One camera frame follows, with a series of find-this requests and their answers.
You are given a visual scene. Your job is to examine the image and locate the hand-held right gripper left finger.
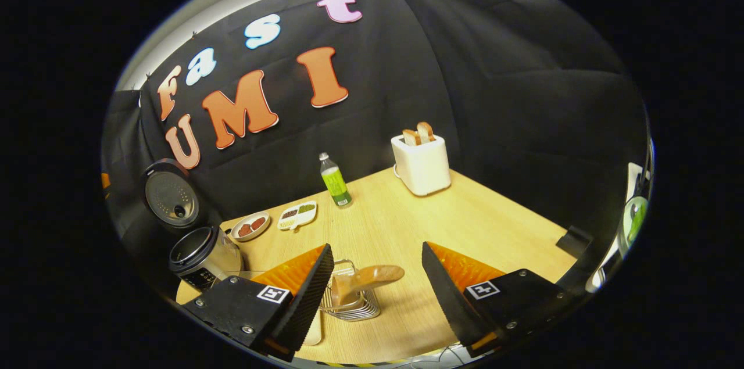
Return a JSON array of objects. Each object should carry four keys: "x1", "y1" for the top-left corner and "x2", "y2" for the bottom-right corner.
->
[{"x1": 181, "y1": 243, "x2": 335, "y2": 363}]

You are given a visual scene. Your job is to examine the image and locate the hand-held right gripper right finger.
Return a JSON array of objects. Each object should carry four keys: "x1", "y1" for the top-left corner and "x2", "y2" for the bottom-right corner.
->
[{"x1": 421, "y1": 241, "x2": 574, "y2": 359}]

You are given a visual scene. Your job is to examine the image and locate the metal wire chopstick holder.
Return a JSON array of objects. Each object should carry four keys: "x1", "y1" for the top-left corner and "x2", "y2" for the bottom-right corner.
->
[{"x1": 319, "y1": 259, "x2": 381, "y2": 322}]

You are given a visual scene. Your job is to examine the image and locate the wooden spoon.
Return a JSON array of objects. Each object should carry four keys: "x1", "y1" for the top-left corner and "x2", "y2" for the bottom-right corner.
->
[{"x1": 331, "y1": 264, "x2": 406, "y2": 307}]

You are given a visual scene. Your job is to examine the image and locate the black silver rice cooker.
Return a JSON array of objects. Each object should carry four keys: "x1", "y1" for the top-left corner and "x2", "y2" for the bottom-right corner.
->
[{"x1": 141, "y1": 158, "x2": 244, "y2": 293}]

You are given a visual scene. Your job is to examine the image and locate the clear plastic tray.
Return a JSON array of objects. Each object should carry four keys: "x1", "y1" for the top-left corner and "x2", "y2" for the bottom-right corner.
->
[{"x1": 302, "y1": 306, "x2": 324, "y2": 346}]

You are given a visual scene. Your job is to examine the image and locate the white plate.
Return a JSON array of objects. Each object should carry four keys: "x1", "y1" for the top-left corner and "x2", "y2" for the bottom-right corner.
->
[{"x1": 230, "y1": 211, "x2": 271, "y2": 242}]

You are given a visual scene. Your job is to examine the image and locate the white divided dish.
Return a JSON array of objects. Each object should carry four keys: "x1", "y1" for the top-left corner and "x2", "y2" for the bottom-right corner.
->
[{"x1": 277, "y1": 200, "x2": 318, "y2": 231}]

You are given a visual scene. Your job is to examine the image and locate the green drink bottle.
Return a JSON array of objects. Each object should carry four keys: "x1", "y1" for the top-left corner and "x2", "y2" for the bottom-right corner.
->
[{"x1": 319, "y1": 152, "x2": 353, "y2": 207}]

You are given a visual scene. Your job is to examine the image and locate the white toaster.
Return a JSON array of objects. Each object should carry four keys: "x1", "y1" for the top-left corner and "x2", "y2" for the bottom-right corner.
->
[{"x1": 391, "y1": 134, "x2": 452, "y2": 197}]

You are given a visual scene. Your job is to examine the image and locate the black table clamp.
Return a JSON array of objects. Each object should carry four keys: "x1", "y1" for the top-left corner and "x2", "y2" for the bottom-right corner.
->
[{"x1": 555, "y1": 225, "x2": 595, "y2": 253}]

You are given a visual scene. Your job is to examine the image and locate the green white round object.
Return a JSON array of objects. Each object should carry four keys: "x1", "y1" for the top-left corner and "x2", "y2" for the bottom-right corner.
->
[{"x1": 623, "y1": 196, "x2": 649, "y2": 245}]

